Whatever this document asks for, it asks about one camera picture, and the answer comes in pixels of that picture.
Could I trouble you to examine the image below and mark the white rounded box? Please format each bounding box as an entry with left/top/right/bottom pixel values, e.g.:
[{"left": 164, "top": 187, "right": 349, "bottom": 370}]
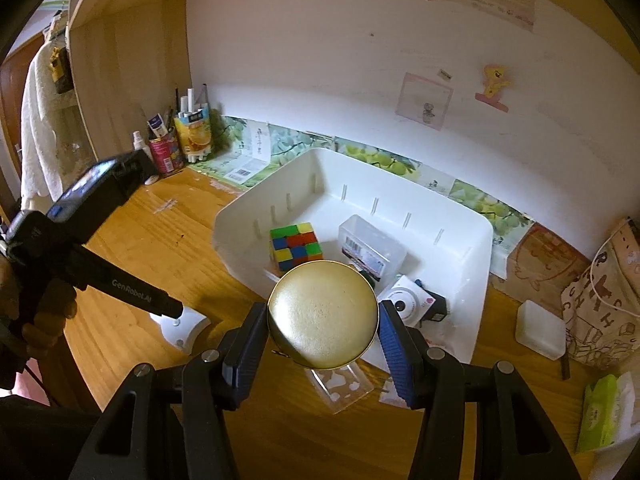
[{"left": 515, "top": 300, "right": 568, "bottom": 361}]

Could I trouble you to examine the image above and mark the clear plastic container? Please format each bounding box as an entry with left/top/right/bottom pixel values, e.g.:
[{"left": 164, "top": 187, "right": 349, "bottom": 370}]
[{"left": 305, "top": 360, "right": 376, "bottom": 415}]

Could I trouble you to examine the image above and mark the white spray bottle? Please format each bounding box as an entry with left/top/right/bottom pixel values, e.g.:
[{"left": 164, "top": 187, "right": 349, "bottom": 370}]
[{"left": 131, "top": 131, "right": 153, "bottom": 161}]

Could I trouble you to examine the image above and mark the pink paper note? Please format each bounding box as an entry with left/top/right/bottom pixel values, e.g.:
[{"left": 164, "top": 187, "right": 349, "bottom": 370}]
[{"left": 395, "top": 72, "right": 453, "bottom": 132}]

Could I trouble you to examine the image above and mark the yellow printed carton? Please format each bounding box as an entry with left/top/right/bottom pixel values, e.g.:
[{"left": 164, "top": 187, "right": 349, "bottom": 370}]
[{"left": 172, "top": 105, "right": 217, "bottom": 163}]

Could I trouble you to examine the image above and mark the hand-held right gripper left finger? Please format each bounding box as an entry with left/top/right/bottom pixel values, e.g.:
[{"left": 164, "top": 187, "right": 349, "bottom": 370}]
[{"left": 67, "top": 302, "right": 269, "bottom": 480}]

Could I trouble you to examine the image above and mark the green leafy paper strip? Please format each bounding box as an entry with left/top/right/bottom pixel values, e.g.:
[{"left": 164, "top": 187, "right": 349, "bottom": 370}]
[{"left": 200, "top": 115, "right": 533, "bottom": 241}]

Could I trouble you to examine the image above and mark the white label sheet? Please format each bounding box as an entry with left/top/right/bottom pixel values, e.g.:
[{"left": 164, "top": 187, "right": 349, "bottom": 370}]
[{"left": 220, "top": 120, "right": 273, "bottom": 188}]

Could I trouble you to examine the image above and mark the brown wooden door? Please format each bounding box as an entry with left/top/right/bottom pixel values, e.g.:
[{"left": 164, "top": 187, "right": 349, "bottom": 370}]
[{"left": 0, "top": 30, "right": 51, "bottom": 201}]

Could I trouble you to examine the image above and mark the wooden desk hutch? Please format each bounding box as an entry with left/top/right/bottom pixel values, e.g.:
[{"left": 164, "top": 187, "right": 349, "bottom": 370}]
[{"left": 65, "top": 0, "right": 281, "bottom": 191}]

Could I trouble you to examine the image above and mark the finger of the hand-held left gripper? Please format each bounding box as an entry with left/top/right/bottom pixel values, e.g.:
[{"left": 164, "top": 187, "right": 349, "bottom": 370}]
[{"left": 65, "top": 247, "right": 184, "bottom": 317}]

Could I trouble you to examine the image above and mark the red can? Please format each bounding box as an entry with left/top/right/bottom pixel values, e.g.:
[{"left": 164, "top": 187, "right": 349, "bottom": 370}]
[{"left": 148, "top": 132, "right": 182, "bottom": 176}]

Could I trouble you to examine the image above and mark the white plastic storage bin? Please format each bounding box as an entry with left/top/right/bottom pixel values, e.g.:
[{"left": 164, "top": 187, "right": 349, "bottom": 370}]
[{"left": 211, "top": 147, "right": 495, "bottom": 366}]

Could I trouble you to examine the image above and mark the clear box with blue label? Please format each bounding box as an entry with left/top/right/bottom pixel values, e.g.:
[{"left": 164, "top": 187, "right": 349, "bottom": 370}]
[{"left": 337, "top": 214, "right": 407, "bottom": 281}]

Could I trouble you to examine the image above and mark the long pale paper strip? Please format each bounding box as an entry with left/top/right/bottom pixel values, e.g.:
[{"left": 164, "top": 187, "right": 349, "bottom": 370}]
[{"left": 442, "top": 0, "right": 536, "bottom": 31}]

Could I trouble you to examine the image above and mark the yellow pony sticker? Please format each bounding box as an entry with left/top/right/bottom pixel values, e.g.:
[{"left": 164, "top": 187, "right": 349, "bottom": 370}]
[{"left": 475, "top": 64, "right": 514, "bottom": 113}]

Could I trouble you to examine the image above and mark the green tissue pack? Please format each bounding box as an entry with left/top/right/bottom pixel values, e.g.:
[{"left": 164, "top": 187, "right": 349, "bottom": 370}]
[{"left": 575, "top": 374, "right": 636, "bottom": 455}]

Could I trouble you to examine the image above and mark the white instant camera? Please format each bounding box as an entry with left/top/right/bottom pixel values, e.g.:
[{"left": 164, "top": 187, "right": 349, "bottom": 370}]
[{"left": 378, "top": 274, "right": 449, "bottom": 328}]

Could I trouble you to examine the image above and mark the person's left hand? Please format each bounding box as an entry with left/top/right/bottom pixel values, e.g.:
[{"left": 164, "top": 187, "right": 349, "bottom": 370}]
[{"left": 0, "top": 260, "right": 78, "bottom": 361}]

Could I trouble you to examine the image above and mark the multicoloured puzzle cube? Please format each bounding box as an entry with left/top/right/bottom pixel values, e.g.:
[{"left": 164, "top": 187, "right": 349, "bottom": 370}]
[{"left": 269, "top": 221, "right": 322, "bottom": 275}]

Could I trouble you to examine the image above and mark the white hanging garment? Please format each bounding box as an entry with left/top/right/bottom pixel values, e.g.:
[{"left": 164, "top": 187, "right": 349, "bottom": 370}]
[{"left": 20, "top": 40, "right": 96, "bottom": 201}]

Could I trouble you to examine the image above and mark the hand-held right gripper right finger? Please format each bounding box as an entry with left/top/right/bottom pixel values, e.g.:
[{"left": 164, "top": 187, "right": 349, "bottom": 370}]
[{"left": 377, "top": 300, "right": 583, "bottom": 480}]

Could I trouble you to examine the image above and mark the round gold and green tin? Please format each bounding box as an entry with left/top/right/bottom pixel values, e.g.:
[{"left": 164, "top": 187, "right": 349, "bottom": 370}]
[{"left": 266, "top": 261, "right": 379, "bottom": 368}]

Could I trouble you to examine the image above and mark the brown cardboard box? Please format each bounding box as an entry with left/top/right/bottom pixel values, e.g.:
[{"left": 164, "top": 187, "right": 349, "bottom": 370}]
[{"left": 492, "top": 222, "right": 591, "bottom": 303}]

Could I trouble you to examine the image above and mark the person's dark clothing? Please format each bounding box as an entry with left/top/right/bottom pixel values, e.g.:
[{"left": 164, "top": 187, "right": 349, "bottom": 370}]
[{"left": 0, "top": 380, "right": 108, "bottom": 480}]

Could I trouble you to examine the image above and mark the yellow and black tag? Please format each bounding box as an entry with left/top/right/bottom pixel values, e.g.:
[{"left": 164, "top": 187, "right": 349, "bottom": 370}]
[{"left": 50, "top": 47, "right": 71, "bottom": 93}]

